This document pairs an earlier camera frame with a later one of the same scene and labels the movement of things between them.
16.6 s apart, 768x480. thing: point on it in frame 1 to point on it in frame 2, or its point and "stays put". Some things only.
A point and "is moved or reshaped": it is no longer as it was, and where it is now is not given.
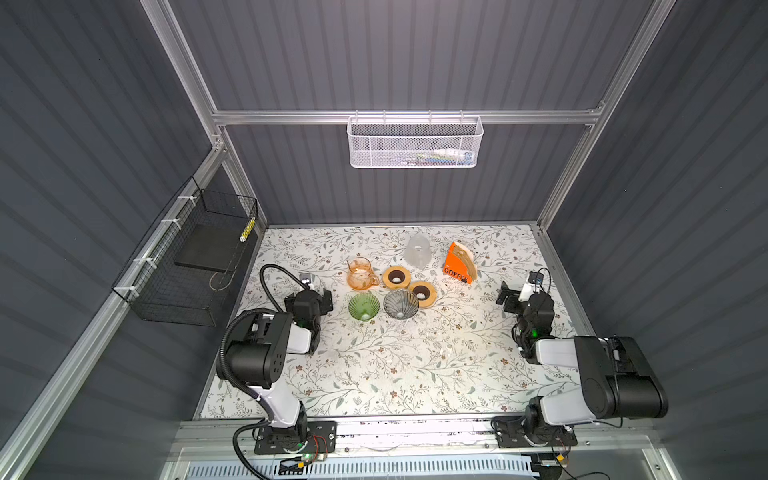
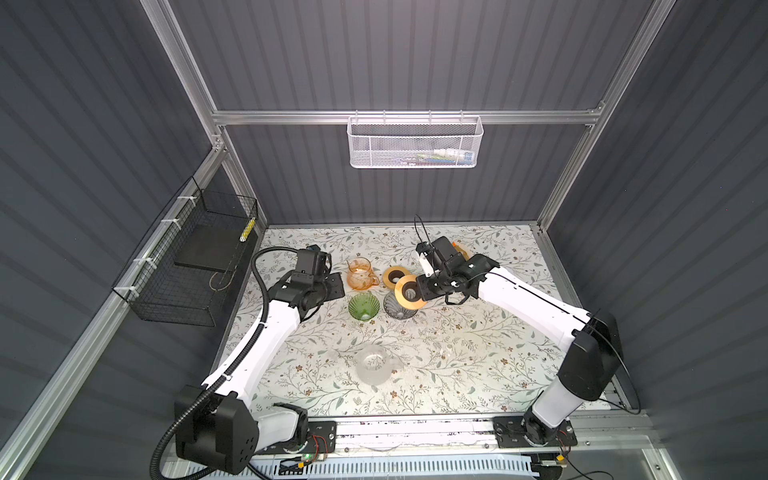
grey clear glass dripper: (400, 304) stays put
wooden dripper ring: (425, 292) is moved or reshaped
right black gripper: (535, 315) to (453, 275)
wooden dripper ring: (397, 277) stays put
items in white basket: (448, 156) stays put
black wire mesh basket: (183, 271) stays put
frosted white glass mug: (417, 251) to (374, 364)
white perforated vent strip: (523, 468) stays put
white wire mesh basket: (415, 142) stays put
